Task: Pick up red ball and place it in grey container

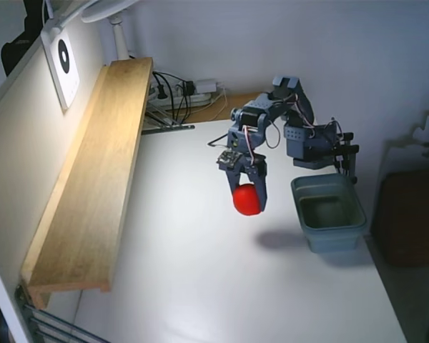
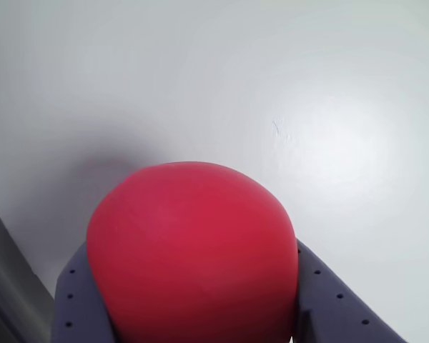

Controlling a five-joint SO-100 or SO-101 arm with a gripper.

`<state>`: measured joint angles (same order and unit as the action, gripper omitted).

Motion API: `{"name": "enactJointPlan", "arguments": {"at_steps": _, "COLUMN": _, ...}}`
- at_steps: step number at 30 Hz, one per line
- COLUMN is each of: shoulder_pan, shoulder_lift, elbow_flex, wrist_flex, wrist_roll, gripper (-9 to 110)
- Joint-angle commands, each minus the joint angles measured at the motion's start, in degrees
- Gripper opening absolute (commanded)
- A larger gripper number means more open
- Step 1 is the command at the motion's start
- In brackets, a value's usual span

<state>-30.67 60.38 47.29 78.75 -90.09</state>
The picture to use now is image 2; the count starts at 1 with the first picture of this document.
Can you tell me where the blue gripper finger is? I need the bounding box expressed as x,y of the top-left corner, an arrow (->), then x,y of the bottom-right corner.
288,238 -> 410,343
51,242 -> 119,343

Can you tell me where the red ball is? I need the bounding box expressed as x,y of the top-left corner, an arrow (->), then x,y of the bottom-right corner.
87,161 -> 300,343

